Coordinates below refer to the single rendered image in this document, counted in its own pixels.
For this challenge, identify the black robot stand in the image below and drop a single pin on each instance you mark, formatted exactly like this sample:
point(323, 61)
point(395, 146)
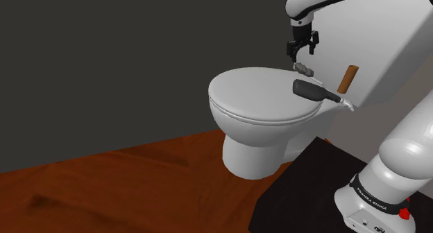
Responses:
point(304, 188)

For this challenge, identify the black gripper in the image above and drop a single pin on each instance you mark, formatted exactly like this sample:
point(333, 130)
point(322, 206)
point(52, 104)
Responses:
point(301, 33)

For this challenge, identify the white toilet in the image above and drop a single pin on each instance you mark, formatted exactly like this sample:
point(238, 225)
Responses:
point(264, 100)

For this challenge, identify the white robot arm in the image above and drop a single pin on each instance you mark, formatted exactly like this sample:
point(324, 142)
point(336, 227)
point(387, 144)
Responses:
point(402, 158)

